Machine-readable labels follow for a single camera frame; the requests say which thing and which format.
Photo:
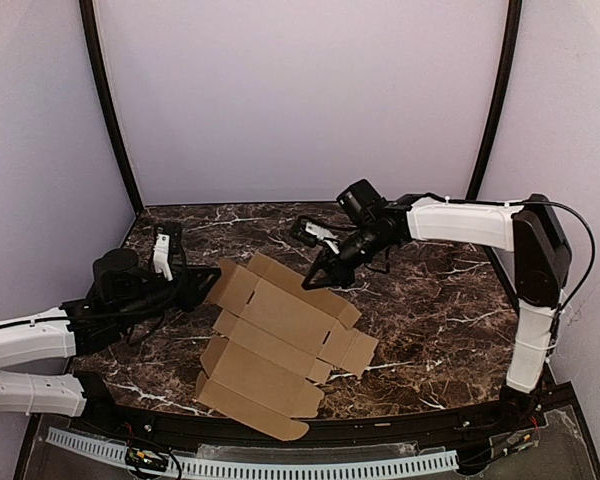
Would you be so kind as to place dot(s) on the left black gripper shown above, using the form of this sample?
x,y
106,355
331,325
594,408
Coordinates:
x,y
186,286

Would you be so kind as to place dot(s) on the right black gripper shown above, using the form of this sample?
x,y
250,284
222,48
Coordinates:
x,y
333,262

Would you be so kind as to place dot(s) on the brown cardboard box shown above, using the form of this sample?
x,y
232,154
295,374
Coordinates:
x,y
275,345

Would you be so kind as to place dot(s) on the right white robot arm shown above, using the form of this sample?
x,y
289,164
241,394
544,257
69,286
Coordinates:
x,y
529,229

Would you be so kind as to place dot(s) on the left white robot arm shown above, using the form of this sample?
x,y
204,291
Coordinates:
x,y
122,296

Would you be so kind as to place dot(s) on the small green circuit board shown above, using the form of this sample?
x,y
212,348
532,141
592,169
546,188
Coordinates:
x,y
145,459

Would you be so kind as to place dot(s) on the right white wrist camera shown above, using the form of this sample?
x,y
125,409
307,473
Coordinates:
x,y
309,232

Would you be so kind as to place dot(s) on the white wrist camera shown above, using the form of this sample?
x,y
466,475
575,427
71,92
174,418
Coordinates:
x,y
309,232
167,238

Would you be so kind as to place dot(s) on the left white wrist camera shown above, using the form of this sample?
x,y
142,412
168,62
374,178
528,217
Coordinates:
x,y
167,238

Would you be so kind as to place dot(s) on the white slotted cable duct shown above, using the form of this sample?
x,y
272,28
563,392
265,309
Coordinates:
x,y
215,462

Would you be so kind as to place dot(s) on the left black frame post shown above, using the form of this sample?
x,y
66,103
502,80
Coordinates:
x,y
95,53

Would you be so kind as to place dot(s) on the black frame post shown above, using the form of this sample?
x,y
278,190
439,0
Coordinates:
x,y
95,53
501,82

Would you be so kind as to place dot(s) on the right black frame post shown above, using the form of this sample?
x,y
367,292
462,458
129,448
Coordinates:
x,y
501,82

